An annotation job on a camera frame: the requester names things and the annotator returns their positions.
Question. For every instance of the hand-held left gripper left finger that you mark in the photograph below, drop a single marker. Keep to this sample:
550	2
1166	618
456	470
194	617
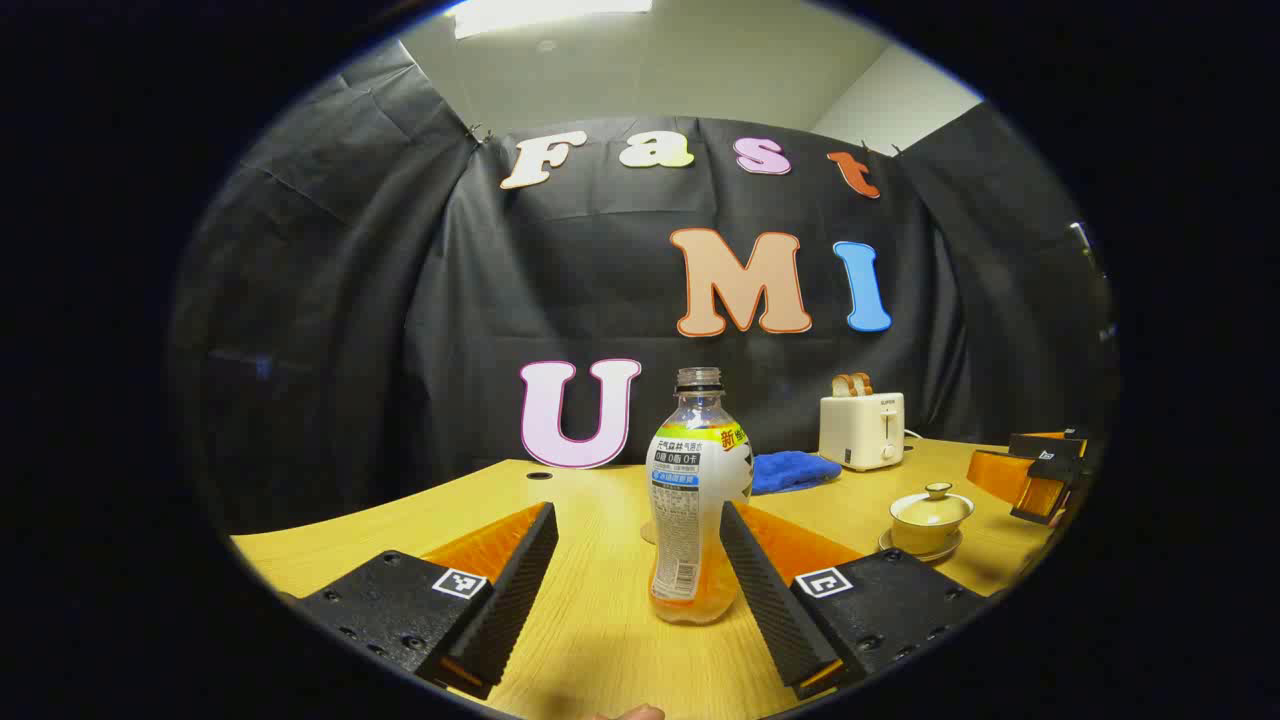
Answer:
505	600

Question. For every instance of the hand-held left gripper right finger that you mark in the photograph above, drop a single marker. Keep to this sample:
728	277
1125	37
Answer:
765	600

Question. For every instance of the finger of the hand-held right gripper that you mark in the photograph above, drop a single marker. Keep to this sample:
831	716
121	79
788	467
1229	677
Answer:
1005	478
1045	446

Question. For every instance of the cream teacup lid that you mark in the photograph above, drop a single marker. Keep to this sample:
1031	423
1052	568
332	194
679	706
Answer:
932	506

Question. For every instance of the cream teacup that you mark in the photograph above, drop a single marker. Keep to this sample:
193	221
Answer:
925	540

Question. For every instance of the clear water bottle orange drink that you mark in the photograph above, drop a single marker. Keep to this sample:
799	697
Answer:
690	500

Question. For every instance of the round brown coaster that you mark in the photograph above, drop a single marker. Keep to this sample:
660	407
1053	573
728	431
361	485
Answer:
646	533

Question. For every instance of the blue towel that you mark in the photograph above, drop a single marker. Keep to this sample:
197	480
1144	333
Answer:
792	472

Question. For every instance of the white toaster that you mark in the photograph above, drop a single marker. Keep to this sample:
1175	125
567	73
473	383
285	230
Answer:
860	432

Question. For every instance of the toast bread slice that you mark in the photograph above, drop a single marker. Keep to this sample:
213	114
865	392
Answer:
842	386
862	383

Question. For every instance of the ceiling light panel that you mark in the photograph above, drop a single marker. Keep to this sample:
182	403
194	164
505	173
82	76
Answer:
550	14

